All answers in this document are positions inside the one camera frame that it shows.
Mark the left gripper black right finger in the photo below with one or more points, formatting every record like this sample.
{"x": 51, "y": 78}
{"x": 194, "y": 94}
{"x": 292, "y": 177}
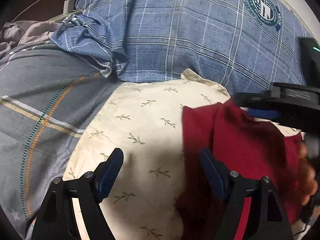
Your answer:
{"x": 251, "y": 207}

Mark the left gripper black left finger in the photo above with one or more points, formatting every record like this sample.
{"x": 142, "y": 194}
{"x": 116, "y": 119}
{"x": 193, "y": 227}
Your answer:
{"x": 56, "y": 217}

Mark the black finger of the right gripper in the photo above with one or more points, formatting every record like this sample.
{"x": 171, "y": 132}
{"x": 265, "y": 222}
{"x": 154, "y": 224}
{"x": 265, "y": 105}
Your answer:
{"x": 262, "y": 114}

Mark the dark red shirt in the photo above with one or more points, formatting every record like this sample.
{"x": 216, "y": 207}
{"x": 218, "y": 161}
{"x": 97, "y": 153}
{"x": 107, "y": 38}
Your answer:
{"x": 252, "y": 148}

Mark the person's right hand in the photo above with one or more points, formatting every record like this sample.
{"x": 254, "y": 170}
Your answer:
{"x": 307, "y": 184}

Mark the blue plaid pillow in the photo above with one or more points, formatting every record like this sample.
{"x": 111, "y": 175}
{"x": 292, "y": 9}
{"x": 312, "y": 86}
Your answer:
{"x": 245, "y": 45}

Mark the grey striped bed sheet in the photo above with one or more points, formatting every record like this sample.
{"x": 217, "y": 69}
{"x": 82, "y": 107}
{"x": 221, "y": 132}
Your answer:
{"x": 48, "y": 98}

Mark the cream leaf-print pillow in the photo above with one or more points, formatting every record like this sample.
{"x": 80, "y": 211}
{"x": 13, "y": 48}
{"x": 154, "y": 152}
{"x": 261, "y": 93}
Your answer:
{"x": 145, "y": 121}

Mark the crumpled grey cloth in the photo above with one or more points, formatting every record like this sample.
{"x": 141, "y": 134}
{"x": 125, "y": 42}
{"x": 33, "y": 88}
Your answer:
{"x": 24, "y": 32}

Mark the white phone charger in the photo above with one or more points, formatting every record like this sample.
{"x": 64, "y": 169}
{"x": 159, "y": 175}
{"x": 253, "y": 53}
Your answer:
{"x": 68, "y": 6}

